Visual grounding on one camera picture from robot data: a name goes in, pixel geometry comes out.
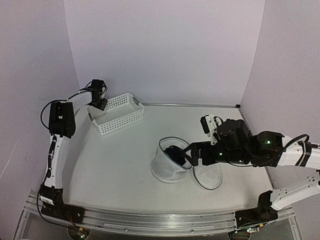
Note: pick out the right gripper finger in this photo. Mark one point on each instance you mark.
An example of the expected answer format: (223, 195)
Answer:
(193, 161)
(192, 152)

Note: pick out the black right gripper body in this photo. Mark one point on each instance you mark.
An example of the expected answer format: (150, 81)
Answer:
(209, 159)

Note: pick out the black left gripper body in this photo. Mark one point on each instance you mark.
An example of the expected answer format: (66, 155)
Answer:
(98, 104)

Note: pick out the black bra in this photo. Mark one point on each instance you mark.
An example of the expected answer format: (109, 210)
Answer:
(175, 154)

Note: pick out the white mesh laundry bag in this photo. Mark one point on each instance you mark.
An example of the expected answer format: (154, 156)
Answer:
(170, 166)

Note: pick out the white perforated plastic basket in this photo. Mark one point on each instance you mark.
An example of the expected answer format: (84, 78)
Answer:
(119, 112)

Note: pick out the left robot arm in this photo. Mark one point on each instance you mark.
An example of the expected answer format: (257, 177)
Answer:
(61, 127)

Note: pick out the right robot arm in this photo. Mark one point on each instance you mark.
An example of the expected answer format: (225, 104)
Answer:
(232, 142)

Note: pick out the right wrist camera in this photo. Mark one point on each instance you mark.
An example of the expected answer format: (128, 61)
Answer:
(210, 124)

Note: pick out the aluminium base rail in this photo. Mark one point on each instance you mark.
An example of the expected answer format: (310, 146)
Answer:
(106, 224)

